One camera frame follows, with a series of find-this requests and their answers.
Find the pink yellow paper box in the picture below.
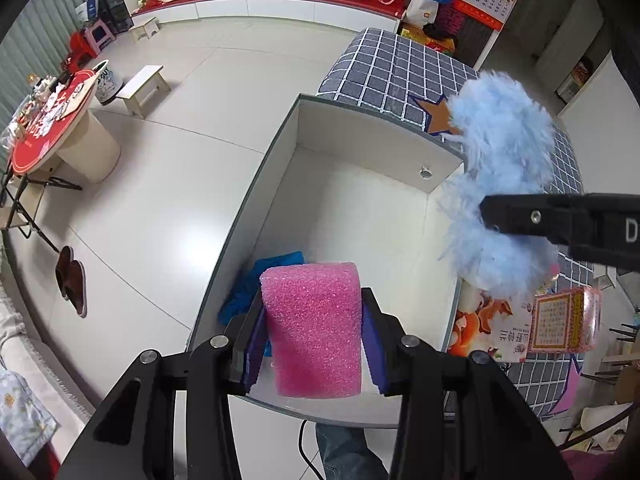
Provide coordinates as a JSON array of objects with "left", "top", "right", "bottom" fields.
[{"left": 528, "top": 286, "right": 602, "bottom": 353}]

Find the grey checked star rug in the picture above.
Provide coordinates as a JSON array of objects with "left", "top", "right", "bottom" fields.
[{"left": 317, "top": 27, "right": 584, "bottom": 420}]

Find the pink plastic stool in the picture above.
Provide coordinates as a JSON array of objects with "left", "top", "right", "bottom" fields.
[{"left": 84, "top": 18, "right": 116, "bottom": 55}]

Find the white storage box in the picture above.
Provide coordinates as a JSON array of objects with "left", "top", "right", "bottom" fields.
[{"left": 185, "top": 91, "right": 467, "bottom": 428}]

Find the red plastic stool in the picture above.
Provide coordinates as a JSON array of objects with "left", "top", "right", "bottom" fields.
[{"left": 61, "top": 32, "right": 98, "bottom": 74}]

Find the red white tv cabinet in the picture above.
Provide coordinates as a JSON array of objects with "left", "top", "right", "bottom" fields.
[{"left": 132, "top": 0, "right": 404, "bottom": 32}]

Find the floral tissue pack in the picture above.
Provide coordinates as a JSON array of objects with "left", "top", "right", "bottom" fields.
[{"left": 447, "top": 282, "right": 533, "bottom": 363}]

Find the blue mesh cloth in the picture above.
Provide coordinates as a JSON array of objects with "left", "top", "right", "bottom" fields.
[{"left": 218, "top": 252, "right": 308, "bottom": 367}]

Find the light blue fluffy duster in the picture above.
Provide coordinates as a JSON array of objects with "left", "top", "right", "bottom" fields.
[{"left": 439, "top": 72, "right": 558, "bottom": 302}]

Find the red yellow gift box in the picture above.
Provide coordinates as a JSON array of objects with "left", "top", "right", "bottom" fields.
[{"left": 399, "top": 22, "right": 456, "bottom": 56}]

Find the red round table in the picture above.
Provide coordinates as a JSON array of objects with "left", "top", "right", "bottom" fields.
[{"left": 10, "top": 70, "right": 120, "bottom": 183}]

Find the blue jeans leg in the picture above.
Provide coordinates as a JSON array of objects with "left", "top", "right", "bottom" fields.
[{"left": 316, "top": 424, "right": 388, "bottom": 480}]

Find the blue white ceramic vase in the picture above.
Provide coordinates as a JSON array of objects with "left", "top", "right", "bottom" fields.
[{"left": 92, "top": 60, "right": 124, "bottom": 105}]

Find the small white wooden stool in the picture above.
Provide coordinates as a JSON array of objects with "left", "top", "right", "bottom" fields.
[{"left": 116, "top": 65, "right": 171, "bottom": 118}]

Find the pink sponge block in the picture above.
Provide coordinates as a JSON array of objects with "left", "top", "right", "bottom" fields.
[{"left": 260, "top": 262, "right": 362, "bottom": 399}]

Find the white shopping bag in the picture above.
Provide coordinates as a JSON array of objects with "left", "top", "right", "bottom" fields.
[{"left": 404, "top": 0, "right": 439, "bottom": 28}]

